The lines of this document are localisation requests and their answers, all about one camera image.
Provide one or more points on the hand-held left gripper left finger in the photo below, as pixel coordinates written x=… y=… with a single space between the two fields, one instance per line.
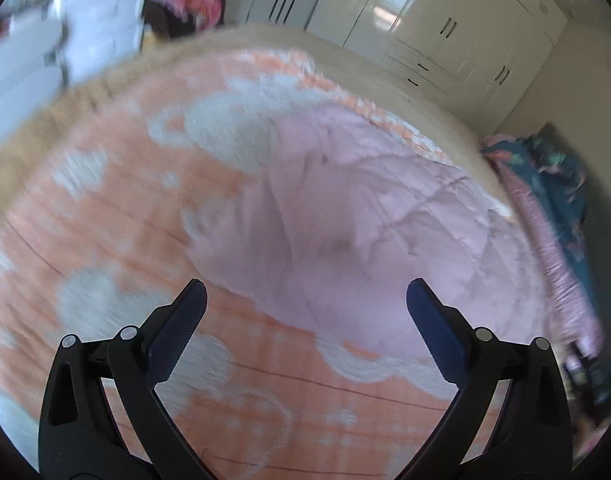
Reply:
x=178 y=332

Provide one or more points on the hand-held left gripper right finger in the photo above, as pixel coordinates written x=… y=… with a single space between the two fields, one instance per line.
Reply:
x=435 y=340

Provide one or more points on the pink quilted robe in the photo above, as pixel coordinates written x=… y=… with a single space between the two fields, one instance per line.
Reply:
x=360 y=240

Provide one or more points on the orange printed blanket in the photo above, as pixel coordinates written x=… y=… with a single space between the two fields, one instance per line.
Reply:
x=110 y=240

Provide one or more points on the teal floral duvet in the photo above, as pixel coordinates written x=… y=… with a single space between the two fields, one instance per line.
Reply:
x=550 y=195

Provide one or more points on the dark chair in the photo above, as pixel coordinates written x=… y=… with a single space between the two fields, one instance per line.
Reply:
x=160 y=22

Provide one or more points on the bed with beige sheet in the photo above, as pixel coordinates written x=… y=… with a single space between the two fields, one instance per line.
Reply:
x=295 y=40

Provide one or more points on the white glossy wardrobe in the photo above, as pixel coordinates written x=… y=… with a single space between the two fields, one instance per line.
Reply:
x=435 y=20

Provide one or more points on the white dresser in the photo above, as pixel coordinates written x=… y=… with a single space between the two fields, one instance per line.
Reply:
x=100 y=15

